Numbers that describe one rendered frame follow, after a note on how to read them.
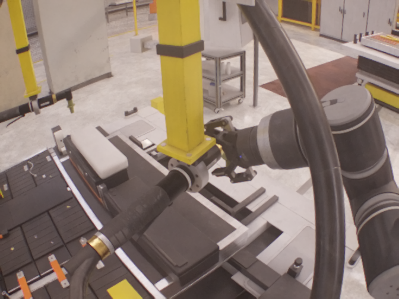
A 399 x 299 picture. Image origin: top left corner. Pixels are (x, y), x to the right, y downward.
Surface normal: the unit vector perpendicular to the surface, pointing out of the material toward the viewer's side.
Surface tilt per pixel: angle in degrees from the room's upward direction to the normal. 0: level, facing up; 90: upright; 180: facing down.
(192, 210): 0
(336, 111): 36
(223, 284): 0
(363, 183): 99
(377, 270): 66
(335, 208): 46
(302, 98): 62
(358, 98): 28
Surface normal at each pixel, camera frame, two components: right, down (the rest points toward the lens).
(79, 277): 0.45, -0.65
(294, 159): -0.46, 0.67
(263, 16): -0.33, -0.01
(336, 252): 0.04, -0.18
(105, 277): -0.04, -0.82
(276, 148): -0.64, 0.34
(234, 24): -0.41, 0.53
